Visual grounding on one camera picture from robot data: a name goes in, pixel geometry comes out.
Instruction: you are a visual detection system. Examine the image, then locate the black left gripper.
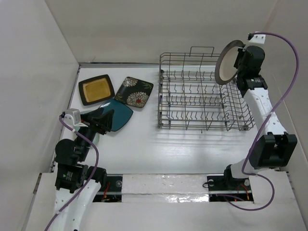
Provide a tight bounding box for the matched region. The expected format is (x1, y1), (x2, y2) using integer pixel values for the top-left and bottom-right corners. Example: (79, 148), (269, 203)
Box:
(76, 106), (114, 160)

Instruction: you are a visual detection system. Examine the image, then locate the round cream plate metallic rim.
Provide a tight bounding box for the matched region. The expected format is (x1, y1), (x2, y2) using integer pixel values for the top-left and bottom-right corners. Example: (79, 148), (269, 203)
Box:
(215, 40), (244, 85)

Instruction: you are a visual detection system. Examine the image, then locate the square teal plate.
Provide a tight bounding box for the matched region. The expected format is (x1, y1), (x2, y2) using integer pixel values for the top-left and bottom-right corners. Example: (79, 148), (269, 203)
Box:
(99, 99), (133, 132)

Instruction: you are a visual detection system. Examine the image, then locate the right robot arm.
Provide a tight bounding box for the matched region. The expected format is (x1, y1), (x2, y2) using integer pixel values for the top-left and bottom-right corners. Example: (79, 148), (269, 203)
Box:
(215, 40), (297, 189)

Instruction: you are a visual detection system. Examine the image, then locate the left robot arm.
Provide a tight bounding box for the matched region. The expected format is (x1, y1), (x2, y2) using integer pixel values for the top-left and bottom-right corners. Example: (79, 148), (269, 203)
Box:
(45, 108), (115, 231)

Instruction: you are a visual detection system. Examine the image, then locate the light green floral plate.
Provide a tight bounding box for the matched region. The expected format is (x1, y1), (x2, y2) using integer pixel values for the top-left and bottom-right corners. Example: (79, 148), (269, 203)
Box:
(74, 110), (100, 146)

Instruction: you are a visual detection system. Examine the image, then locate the square yellow brown plate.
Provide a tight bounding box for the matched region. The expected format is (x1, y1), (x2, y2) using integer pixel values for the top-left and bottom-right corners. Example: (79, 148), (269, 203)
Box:
(78, 74), (115, 106)

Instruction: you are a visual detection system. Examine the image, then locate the square black floral plate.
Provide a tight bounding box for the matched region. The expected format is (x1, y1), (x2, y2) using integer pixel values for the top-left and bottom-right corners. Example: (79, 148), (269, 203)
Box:
(114, 77), (154, 108)

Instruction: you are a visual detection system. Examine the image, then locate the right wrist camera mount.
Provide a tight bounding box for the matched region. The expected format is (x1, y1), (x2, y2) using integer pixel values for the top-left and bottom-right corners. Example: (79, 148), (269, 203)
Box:
(243, 32), (266, 50)

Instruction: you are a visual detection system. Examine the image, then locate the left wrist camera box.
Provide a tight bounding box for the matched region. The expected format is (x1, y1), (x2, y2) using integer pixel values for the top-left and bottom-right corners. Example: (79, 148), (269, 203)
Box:
(63, 108), (84, 127)

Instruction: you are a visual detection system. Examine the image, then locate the grey wire dish rack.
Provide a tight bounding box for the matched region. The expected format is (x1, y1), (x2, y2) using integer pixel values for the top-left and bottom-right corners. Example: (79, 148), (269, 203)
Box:
(157, 46), (255, 132)

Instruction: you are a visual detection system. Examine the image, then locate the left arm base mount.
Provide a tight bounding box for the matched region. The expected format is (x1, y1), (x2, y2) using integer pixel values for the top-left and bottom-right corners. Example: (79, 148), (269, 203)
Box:
(93, 174), (123, 203)

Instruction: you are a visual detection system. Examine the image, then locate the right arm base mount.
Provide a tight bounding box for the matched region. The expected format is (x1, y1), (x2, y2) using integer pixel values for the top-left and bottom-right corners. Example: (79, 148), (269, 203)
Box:
(202, 175), (254, 202)

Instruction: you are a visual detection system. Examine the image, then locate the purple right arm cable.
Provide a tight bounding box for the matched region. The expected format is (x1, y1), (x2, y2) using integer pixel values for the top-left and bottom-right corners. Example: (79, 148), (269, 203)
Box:
(226, 31), (300, 211)

